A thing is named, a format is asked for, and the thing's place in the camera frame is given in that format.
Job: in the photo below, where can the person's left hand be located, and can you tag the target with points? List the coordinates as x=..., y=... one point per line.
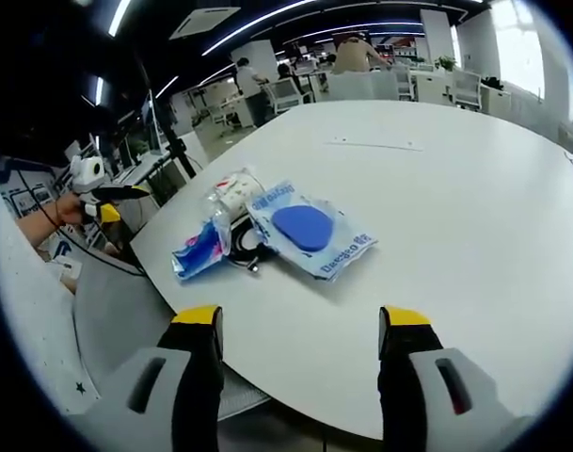
x=70, y=209

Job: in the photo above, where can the white star-print cloth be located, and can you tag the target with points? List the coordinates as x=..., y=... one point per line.
x=36, y=329

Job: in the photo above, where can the ceiling air conditioner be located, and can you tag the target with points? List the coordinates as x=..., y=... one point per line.
x=200, y=23

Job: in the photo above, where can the grey chair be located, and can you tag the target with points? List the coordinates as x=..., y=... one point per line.
x=121, y=311

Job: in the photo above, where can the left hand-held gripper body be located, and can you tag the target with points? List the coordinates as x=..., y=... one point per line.
x=87, y=173

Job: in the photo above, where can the white low cabinet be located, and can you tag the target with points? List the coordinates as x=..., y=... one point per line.
x=495, y=101

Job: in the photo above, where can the printed white cup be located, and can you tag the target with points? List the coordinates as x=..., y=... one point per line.
x=236, y=190

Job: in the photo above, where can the green potted plant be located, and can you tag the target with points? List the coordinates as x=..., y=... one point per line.
x=446, y=62

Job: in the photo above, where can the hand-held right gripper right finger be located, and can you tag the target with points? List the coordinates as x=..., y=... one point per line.
x=403, y=376

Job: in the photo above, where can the black tripod stand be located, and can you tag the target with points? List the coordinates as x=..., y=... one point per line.
x=173, y=136

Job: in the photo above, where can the blue and pink packet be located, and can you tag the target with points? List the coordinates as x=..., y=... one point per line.
x=201, y=252

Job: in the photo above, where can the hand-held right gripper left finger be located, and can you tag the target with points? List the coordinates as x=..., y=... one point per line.
x=192, y=376

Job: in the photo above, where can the white mesh office chair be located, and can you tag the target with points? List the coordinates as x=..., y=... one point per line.
x=466, y=89
x=288, y=94

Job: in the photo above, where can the blue pad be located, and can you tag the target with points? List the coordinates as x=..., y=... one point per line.
x=309, y=230

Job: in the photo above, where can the white round table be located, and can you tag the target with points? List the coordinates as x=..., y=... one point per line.
x=408, y=245

